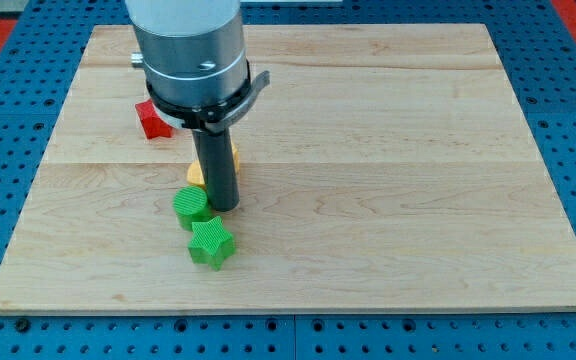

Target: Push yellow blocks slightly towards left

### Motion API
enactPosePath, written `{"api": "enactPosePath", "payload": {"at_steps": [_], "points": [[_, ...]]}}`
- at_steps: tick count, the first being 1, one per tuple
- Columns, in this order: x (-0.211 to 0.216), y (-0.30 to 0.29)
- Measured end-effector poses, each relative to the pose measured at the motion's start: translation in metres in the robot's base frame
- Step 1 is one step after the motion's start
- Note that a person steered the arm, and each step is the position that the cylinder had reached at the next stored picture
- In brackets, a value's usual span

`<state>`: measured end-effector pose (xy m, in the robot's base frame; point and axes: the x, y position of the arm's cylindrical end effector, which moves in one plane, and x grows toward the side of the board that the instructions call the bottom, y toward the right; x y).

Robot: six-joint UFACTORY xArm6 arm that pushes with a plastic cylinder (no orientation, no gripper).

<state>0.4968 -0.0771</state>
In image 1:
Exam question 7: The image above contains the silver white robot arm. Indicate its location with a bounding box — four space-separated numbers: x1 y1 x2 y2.
125 0 253 211

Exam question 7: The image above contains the light wooden board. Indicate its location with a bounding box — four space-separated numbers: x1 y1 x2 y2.
0 24 576 316

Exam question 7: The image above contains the green cylinder block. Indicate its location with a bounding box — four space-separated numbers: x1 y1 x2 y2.
172 186 212 231

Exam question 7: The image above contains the black clamp ring with lever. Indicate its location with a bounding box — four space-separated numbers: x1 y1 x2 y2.
145 62 271 135

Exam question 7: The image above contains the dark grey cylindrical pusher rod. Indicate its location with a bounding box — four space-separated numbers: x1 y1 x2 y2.
192 130 239 212

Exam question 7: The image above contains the yellow block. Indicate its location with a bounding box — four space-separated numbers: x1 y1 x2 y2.
186 142 240 189

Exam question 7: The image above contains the green star block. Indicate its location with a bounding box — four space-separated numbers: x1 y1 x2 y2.
187 216 236 271

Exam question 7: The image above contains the red block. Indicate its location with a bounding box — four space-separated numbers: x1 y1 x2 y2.
134 100 173 140

